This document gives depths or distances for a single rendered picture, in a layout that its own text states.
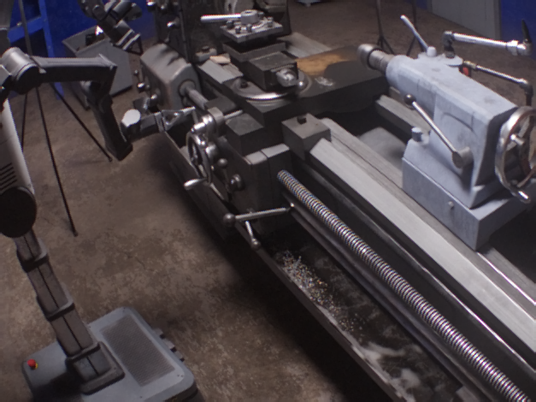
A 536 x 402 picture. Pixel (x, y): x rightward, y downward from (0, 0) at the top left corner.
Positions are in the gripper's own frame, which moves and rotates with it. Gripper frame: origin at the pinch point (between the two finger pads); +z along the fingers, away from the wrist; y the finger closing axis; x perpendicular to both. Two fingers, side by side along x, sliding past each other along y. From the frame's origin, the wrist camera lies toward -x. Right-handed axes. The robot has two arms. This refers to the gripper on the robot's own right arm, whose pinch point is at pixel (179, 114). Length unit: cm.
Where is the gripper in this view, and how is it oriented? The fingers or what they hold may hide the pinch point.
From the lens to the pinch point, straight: 192.8
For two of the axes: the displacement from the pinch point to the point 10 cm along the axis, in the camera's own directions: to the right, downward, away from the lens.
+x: 3.1, 9.3, 2.0
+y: -3.8, -0.7, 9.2
